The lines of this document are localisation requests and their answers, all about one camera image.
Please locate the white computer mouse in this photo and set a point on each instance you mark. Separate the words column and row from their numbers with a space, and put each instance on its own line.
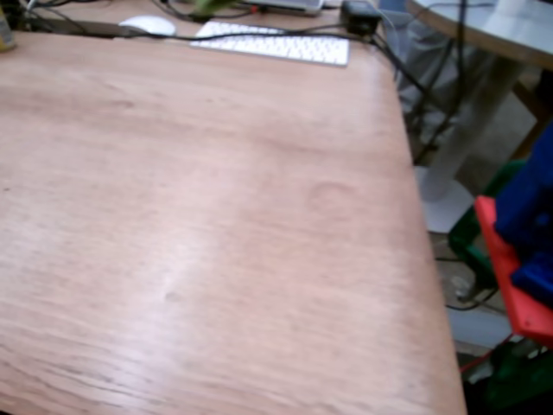
column 147, row 26

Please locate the green clamp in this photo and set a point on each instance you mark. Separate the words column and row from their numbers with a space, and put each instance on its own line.
column 527, row 380
column 464, row 242

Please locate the blue and red robot arm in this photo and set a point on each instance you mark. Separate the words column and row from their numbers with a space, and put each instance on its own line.
column 531, row 207

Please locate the white table pedestal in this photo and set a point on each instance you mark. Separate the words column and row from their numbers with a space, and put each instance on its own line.
column 466, row 129

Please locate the wooden table leg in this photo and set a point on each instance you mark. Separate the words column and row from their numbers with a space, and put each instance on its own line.
column 533, row 116

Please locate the white flat keyboard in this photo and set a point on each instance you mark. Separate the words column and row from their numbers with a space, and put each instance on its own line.
column 276, row 45

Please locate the black box device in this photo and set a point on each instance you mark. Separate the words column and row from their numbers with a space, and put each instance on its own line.
column 358, row 19

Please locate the green waffle cloth black trim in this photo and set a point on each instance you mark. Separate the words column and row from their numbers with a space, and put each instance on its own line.
column 209, row 6

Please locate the grey fabric trousers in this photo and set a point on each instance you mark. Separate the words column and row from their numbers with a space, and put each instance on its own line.
column 423, row 52

